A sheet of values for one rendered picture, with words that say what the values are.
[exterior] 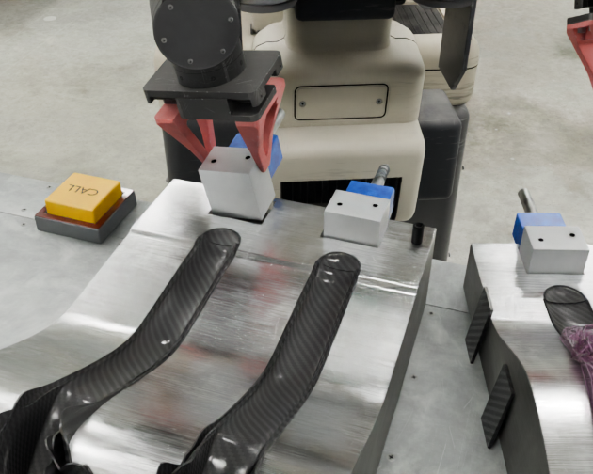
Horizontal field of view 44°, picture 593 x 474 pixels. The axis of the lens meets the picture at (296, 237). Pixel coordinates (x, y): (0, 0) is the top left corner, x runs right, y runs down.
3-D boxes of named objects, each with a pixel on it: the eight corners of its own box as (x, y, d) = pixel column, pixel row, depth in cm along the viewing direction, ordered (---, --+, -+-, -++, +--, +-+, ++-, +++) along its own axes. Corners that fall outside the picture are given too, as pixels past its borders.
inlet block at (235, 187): (263, 133, 77) (251, 88, 74) (307, 135, 76) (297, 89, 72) (213, 215, 69) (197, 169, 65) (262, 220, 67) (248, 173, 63)
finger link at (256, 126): (276, 194, 63) (252, 100, 57) (201, 188, 66) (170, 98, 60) (300, 147, 68) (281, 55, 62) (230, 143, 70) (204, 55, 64)
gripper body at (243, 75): (259, 113, 58) (238, 26, 53) (147, 109, 62) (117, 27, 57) (286, 70, 62) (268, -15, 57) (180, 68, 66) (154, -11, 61)
